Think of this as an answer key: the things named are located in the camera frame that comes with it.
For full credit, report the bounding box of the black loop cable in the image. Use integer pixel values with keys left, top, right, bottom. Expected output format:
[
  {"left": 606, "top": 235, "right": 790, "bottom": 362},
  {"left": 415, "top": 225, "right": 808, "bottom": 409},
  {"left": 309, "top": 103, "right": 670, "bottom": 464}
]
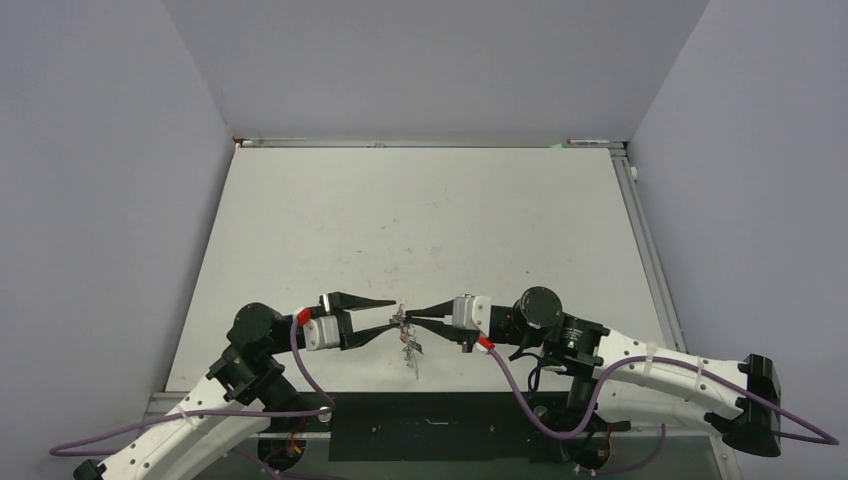
[{"left": 526, "top": 360, "right": 551, "bottom": 393}]

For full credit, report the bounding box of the metal carabiner keyring with keys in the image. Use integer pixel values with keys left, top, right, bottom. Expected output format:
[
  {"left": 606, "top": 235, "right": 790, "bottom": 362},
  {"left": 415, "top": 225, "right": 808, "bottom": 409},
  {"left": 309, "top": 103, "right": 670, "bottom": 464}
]
[{"left": 390, "top": 304, "right": 423, "bottom": 380}]

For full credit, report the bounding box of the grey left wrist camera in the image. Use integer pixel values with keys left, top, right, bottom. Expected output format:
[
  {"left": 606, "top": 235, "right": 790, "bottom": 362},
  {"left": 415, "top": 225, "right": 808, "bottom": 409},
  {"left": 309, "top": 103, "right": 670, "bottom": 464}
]
[{"left": 294, "top": 308, "right": 341, "bottom": 351}]

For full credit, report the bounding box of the red white marker pen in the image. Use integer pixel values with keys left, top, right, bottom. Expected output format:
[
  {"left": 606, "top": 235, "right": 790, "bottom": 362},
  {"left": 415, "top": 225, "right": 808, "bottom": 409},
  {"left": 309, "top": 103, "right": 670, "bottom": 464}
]
[{"left": 566, "top": 139, "right": 612, "bottom": 147}]

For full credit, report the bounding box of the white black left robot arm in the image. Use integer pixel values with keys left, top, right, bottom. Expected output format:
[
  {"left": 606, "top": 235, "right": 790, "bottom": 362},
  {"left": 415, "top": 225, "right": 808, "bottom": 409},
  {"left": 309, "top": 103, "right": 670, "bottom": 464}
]
[{"left": 73, "top": 292, "right": 394, "bottom": 479}]

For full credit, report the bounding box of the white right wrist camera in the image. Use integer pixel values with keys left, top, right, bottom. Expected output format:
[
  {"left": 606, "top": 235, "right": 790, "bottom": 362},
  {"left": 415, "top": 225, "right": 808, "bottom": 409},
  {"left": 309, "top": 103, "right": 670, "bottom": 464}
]
[{"left": 451, "top": 295, "right": 492, "bottom": 337}]

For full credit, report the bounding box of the aluminium right table rail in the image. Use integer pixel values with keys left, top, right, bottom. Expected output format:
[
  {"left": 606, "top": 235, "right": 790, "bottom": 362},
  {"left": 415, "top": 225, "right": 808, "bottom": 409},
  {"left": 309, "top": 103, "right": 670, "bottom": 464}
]
[{"left": 610, "top": 148, "right": 688, "bottom": 353}]

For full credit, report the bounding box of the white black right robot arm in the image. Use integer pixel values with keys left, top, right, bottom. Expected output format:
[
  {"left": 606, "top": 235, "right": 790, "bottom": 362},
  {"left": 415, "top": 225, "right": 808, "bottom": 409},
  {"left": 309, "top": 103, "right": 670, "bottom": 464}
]
[{"left": 405, "top": 286, "right": 781, "bottom": 457}]

